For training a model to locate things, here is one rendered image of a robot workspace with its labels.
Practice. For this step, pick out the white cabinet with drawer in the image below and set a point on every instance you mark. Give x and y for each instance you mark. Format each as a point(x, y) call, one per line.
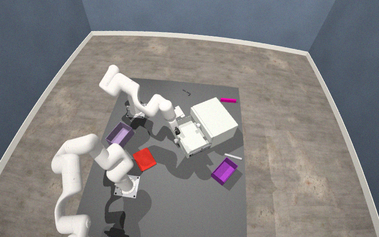
point(209, 125)

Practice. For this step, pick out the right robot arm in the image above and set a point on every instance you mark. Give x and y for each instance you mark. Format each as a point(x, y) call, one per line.
point(67, 162)

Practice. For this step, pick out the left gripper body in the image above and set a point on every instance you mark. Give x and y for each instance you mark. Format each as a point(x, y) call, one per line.
point(173, 124)

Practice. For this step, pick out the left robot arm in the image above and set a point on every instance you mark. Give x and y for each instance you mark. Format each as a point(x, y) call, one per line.
point(114, 82)

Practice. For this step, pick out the purple open-top box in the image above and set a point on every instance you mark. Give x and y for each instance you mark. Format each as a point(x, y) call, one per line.
point(121, 134)
point(224, 170)

